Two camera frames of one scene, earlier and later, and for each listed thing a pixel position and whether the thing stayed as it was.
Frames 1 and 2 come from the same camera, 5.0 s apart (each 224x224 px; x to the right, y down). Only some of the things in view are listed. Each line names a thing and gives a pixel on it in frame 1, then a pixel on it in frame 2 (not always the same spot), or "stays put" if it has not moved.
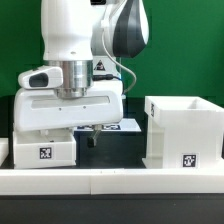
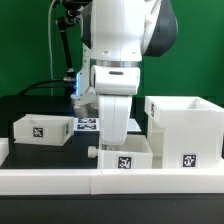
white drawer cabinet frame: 184,132 stays put
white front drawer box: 32,149 → 136,154
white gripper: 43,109 → 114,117
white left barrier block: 4,149 stays put
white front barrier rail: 107,181 stays put
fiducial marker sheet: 126,125 stays put
